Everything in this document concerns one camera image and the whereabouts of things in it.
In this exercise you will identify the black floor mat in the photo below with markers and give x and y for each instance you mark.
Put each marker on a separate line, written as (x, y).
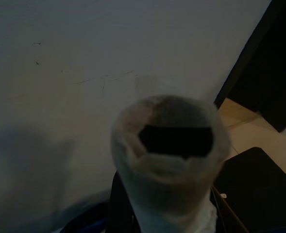
(259, 191)

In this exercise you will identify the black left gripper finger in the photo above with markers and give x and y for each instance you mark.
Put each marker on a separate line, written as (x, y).
(121, 206)

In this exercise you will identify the small white tag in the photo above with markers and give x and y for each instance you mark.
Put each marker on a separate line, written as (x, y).
(223, 195)

